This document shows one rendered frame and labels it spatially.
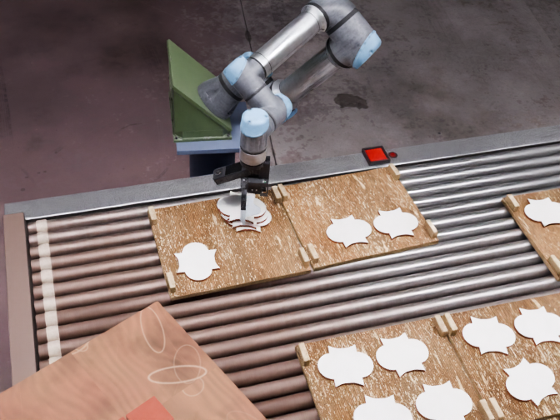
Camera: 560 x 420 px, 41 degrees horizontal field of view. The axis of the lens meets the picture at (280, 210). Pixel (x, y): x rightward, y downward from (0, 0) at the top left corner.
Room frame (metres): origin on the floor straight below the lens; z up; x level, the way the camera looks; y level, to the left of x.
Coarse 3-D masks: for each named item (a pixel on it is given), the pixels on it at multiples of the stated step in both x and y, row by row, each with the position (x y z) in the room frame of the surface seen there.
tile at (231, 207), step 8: (232, 192) 1.67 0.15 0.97; (224, 200) 1.63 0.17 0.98; (232, 200) 1.63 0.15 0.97; (240, 200) 1.64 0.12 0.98; (256, 200) 1.64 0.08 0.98; (224, 208) 1.59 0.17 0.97; (232, 208) 1.60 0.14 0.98; (240, 208) 1.60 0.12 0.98; (264, 208) 1.61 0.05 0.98; (232, 216) 1.57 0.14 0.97; (256, 216) 1.58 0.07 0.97
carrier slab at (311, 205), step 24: (384, 168) 1.90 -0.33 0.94; (288, 192) 1.73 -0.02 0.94; (312, 192) 1.74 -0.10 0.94; (336, 192) 1.76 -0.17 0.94; (360, 192) 1.77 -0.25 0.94; (384, 192) 1.78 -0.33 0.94; (288, 216) 1.63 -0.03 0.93; (312, 216) 1.64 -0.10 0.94; (336, 216) 1.65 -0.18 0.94; (360, 216) 1.66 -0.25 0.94; (312, 240) 1.54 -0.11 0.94; (384, 240) 1.57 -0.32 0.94; (408, 240) 1.58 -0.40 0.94; (432, 240) 1.59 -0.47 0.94; (312, 264) 1.44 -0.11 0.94; (336, 264) 1.46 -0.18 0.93
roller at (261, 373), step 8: (296, 360) 1.12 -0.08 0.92; (256, 368) 1.08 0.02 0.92; (264, 368) 1.08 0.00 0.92; (272, 368) 1.09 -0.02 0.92; (280, 368) 1.09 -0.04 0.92; (288, 368) 1.09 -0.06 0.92; (296, 368) 1.10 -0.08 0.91; (232, 376) 1.05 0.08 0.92; (240, 376) 1.05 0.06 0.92; (248, 376) 1.06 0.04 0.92; (256, 376) 1.06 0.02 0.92; (264, 376) 1.07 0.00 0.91; (272, 376) 1.07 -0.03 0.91; (280, 376) 1.08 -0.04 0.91; (288, 376) 1.08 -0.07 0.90; (240, 384) 1.04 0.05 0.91; (248, 384) 1.05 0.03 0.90
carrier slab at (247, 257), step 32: (160, 224) 1.54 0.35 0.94; (192, 224) 1.55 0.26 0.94; (224, 224) 1.57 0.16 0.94; (288, 224) 1.59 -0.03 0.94; (160, 256) 1.41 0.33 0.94; (224, 256) 1.44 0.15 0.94; (256, 256) 1.45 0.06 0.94; (288, 256) 1.46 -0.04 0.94; (192, 288) 1.31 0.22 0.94; (224, 288) 1.33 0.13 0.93
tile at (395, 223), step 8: (384, 216) 1.66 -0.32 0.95; (392, 216) 1.67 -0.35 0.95; (400, 216) 1.67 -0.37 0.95; (408, 216) 1.67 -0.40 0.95; (376, 224) 1.62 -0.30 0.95; (384, 224) 1.63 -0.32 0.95; (392, 224) 1.63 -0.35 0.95; (400, 224) 1.63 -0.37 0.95; (408, 224) 1.64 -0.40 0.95; (416, 224) 1.64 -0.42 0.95; (384, 232) 1.59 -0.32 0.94; (392, 232) 1.59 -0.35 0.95; (400, 232) 1.60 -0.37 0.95; (408, 232) 1.60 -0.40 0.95
